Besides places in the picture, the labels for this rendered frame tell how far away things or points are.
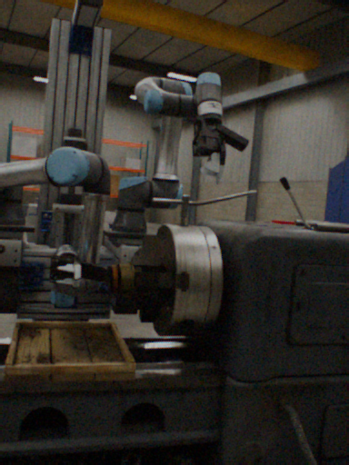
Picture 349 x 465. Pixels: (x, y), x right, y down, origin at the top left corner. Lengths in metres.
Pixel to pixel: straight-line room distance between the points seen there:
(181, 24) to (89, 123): 11.16
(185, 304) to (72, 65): 1.25
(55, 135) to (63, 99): 0.16
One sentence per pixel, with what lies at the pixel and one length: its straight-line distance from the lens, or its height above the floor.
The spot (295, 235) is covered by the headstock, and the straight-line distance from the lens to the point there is 1.14.
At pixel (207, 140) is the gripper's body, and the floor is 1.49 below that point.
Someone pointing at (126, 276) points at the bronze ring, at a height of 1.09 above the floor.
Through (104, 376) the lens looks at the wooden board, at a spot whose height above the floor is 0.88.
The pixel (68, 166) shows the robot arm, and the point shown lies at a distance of 1.37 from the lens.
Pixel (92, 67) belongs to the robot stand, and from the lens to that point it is 2.02.
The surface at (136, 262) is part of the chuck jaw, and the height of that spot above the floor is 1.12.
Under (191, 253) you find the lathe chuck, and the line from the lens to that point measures 1.11.
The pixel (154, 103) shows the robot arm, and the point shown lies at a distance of 1.45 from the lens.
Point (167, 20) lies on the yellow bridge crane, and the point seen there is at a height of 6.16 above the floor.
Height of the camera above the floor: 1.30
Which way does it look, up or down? 4 degrees down
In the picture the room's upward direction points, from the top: 5 degrees clockwise
